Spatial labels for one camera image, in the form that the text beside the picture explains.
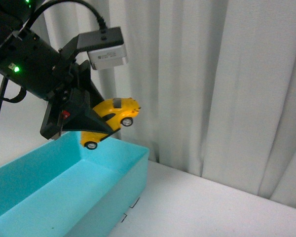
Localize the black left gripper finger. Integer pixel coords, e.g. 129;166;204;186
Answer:
62;88;120;137

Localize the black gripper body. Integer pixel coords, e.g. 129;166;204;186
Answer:
0;28;76;139

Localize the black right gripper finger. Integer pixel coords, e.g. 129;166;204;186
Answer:
74;60;104;109

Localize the yellow beetle toy car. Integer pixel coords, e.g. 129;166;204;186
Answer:
80;98;141;150

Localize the turquoise plastic storage box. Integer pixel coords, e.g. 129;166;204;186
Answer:
0;132;149;237

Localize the white pleated curtain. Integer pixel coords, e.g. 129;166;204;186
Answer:
36;0;296;212

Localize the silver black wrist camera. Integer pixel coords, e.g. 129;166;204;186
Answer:
59;26;128;71

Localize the black camera cable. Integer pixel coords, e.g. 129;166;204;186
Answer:
23;0;108;32

